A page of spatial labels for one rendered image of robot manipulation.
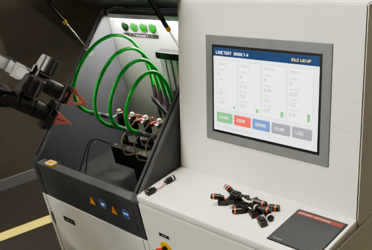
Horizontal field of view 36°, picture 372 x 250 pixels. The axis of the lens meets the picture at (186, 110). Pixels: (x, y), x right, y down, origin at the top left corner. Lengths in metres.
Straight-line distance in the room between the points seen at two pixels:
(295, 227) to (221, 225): 0.22
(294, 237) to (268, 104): 0.40
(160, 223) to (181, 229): 0.11
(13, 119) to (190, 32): 2.68
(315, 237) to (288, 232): 0.08
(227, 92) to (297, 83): 0.27
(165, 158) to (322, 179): 0.59
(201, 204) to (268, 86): 0.43
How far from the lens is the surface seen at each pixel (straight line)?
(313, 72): 1.62
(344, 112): 1.59
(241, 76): 1.78
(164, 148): 1.99
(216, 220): 1.73
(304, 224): 1.65
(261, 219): 1.66
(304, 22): 1.63
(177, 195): 1.89
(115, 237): 2.22
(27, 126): 4.44
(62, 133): 2.52
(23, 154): 4.51
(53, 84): 2.11
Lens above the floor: 1.94
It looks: 22 degrees down
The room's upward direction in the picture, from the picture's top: 12 degrees counter-clockwise
